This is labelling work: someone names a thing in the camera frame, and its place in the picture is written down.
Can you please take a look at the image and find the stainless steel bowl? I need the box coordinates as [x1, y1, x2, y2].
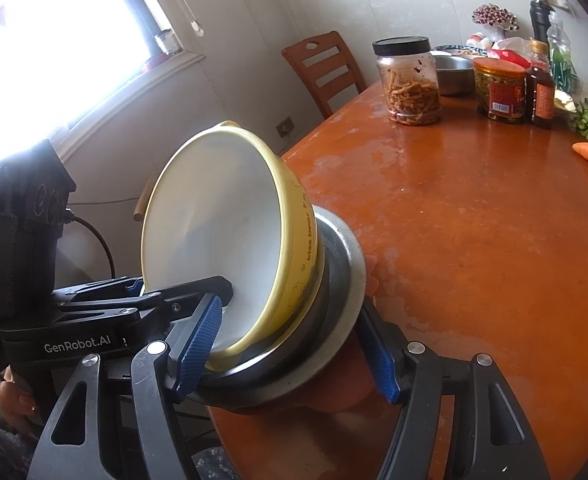
[189, 206, 367, 413]

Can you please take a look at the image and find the yellow bowl white inside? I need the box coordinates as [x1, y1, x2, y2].
[141, 122, 324, 372]

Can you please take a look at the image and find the person's hand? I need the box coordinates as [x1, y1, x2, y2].
[0, 366, 38, 434]

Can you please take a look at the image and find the wooden chair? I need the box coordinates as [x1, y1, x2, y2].
[281, 30, 367, 119]

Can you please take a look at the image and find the clear jar black lid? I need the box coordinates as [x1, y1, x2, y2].
[372, 36, 442, 126]

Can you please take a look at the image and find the red label jar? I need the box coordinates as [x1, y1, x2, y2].
[473, 58, 526, 124]

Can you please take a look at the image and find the dark sauce bottle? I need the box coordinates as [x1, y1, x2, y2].
[525, 39, 556, 129]

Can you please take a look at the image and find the steel bowl on table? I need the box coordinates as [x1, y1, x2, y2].
[434, 55, 475, 96]

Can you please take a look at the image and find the clear plastic bottle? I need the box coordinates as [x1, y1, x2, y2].
[547, 11, 578, 94]

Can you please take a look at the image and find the blue white patterned plate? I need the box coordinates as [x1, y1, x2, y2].
[433, 44, 487, 58]

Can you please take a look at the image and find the red white plastic bag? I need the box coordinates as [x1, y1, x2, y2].
[487, 37, 530, 68]

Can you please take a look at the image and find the decorative flower ornament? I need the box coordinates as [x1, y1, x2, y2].
[472, 3, 520, 40]

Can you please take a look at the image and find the black pepper grinder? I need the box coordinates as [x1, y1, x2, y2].
[529, 0, 553, 42]

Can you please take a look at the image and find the black cable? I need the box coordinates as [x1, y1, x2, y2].
[64, 212, 117, 279]

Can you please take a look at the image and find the wall power outlet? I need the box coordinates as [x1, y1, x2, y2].
[277, 116, 295, 138]

